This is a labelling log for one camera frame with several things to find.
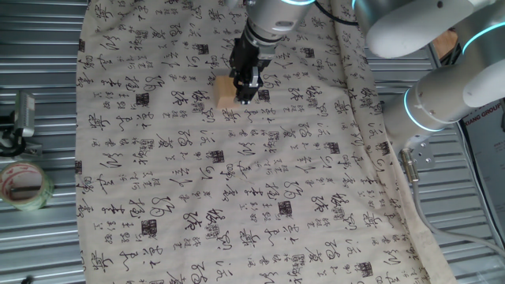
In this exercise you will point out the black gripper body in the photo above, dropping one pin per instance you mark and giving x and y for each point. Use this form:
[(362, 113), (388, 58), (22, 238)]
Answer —
[(256, 55)]

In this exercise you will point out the silver exterior camera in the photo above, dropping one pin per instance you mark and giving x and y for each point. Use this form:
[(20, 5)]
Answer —
[(24, 114)]

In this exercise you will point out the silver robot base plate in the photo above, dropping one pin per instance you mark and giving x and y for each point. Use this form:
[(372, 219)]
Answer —
[(424, 155)]

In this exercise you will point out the small black object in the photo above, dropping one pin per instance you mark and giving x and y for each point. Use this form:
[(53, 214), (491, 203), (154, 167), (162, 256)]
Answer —
[(27, 281)]

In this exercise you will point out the small wooden block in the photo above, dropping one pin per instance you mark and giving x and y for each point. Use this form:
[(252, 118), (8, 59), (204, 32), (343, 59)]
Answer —
[(225, 94)]

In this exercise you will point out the brown wooden board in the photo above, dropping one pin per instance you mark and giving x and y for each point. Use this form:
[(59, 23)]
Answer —
[(444, 43)]

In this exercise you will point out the cardboard box with print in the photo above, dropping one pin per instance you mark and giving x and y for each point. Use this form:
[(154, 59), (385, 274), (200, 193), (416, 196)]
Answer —
[(487, 158)]

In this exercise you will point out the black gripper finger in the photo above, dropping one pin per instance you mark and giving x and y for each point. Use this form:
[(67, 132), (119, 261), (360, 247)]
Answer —
[(246, 92), (235, 69)]

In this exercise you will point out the clear packing tape roll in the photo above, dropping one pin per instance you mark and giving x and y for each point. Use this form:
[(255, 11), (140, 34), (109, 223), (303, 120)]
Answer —
[(39, 201)]

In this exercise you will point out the beige calligraphy print cloth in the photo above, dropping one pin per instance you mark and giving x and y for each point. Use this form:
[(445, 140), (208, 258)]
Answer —
[(177, 177)]

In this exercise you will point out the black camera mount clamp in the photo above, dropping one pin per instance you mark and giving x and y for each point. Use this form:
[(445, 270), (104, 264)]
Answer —
[(10, 142)]

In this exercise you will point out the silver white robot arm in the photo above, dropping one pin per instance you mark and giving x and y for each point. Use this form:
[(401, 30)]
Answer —
[(414, 23)]

